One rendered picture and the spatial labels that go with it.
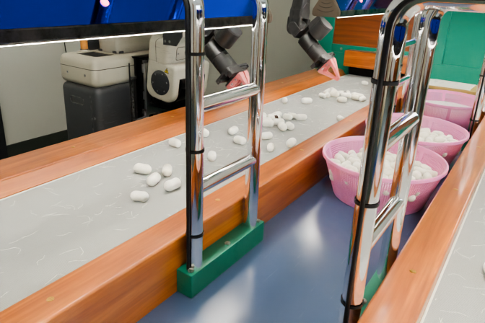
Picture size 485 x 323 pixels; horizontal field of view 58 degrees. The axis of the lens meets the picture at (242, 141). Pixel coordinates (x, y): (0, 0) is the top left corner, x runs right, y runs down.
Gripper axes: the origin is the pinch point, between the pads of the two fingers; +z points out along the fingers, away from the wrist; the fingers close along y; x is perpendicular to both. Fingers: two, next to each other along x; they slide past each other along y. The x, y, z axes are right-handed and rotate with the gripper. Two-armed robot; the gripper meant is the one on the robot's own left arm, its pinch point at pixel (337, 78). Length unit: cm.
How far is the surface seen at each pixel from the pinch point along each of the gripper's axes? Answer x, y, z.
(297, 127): 0.9, -41.4, 9.6
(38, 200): 10, -111, -2
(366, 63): 2.4, 40.3, -2.6
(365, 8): -25.8, -9.9, -8.5
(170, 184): -1, -94, 9
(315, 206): -8, -70, 29
